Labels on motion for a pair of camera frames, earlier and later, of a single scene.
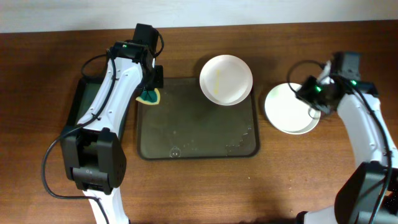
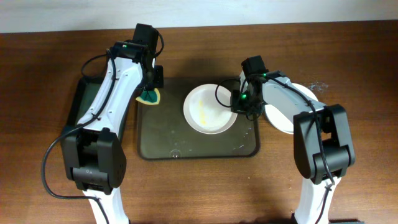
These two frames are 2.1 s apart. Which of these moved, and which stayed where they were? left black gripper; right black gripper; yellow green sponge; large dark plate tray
Moved: right black gripper
Stayed: yellow green sponge; left black gripper; large dark plate tray
